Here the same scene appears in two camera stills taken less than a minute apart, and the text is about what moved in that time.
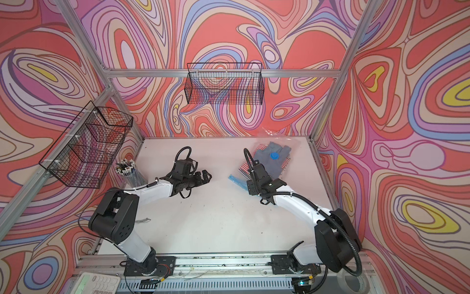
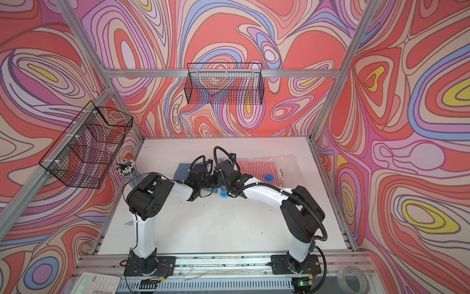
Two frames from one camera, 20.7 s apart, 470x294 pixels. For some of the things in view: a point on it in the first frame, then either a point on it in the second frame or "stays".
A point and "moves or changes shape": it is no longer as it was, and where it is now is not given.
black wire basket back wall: [227, 83] stays
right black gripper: [251, 188] to [220, 182]
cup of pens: [126, 168] stays
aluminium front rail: [111, 266] stays
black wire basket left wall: [84, 154] stays
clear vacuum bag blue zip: [276, 152] moves or changes shape
